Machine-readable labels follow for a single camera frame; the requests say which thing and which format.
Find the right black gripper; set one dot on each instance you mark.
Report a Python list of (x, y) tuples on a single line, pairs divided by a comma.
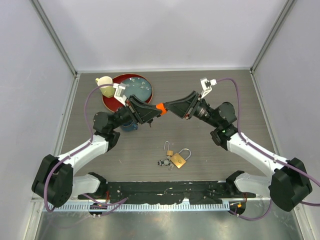
[(185, 107)]

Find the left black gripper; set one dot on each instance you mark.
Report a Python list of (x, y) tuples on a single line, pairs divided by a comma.
[(142, 111)]

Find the orange black padlock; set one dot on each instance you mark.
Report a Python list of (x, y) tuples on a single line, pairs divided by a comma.
[(161, 107)]

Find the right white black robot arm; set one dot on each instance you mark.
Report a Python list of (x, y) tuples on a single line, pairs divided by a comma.
[(284, 181)]

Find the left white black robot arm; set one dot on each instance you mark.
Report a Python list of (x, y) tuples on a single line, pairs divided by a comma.
[(56, 181)]

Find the dark blue mug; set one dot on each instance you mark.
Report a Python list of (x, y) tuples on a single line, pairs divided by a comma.
[(129, 126)]

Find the blue-grey ceramic plate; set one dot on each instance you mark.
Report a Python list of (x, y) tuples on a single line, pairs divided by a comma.
[(139, 87)]

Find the red round tray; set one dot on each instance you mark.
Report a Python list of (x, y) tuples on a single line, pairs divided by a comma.
[(111, 103)]

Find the yellow ceramic mug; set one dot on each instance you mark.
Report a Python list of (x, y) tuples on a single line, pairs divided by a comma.
[(107, 89)]

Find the small brass padlock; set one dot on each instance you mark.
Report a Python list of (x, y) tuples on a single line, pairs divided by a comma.
[(166, 147)]

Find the large brass padlock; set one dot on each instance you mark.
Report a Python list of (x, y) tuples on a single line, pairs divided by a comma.
[(178, 160)]

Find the keys with grey charm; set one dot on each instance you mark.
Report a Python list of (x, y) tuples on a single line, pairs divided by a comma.
[(166, 163)]

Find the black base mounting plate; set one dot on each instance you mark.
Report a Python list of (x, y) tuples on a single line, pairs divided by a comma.
[(169, 192)]

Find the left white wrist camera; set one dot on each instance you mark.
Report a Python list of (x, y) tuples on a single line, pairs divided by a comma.
[(119, 93)]

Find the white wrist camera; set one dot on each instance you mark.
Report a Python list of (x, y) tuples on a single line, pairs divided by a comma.
[(207, 86), (119, 93)]

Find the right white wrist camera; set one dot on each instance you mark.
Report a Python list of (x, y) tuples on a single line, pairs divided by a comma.
[(207, 86)]

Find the white slotted cable duct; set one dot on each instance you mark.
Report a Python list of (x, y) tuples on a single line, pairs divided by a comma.
[(82, 206)]

